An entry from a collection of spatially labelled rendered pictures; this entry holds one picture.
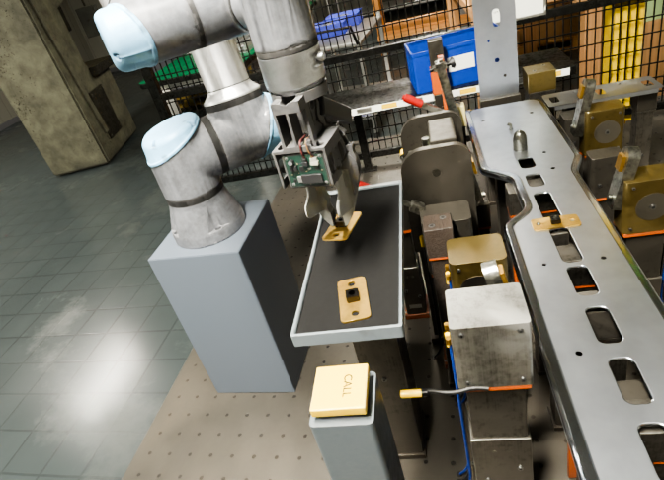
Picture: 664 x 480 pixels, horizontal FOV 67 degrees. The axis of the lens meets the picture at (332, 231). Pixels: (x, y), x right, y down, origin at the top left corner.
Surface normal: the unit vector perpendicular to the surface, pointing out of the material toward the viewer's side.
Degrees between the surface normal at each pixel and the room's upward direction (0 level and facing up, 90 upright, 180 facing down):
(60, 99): 93
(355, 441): 90
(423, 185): 90
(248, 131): 78
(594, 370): 0
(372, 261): 0
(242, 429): 0
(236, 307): 90
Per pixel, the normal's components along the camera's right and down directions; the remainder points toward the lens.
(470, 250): -0.23, -0.83
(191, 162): 0.44, 0.38
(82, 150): 0.06, 0.55
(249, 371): -0.18, 0.56
